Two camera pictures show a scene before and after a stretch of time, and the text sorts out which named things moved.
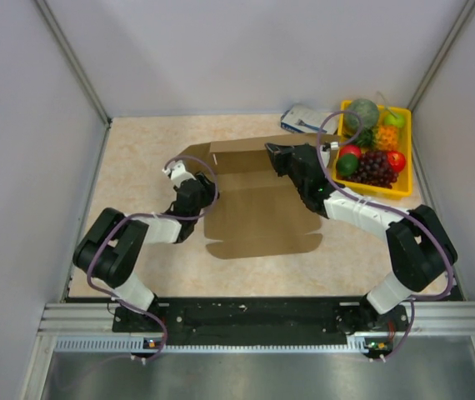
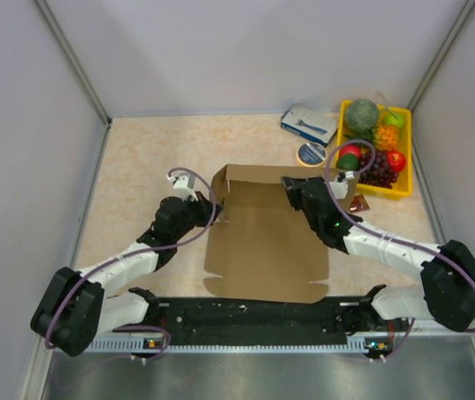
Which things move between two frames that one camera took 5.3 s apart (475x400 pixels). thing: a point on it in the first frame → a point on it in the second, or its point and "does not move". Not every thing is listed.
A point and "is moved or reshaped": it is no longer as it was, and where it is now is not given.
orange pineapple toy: x=387 y=137 does not move
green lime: x=347 y=165 does not move
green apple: x=391 y=120 does not move
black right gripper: x=277 y=156 → x=293 y=187
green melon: x=368 y=112 does not move
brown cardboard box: x=258 y=211 is moved or reshaped
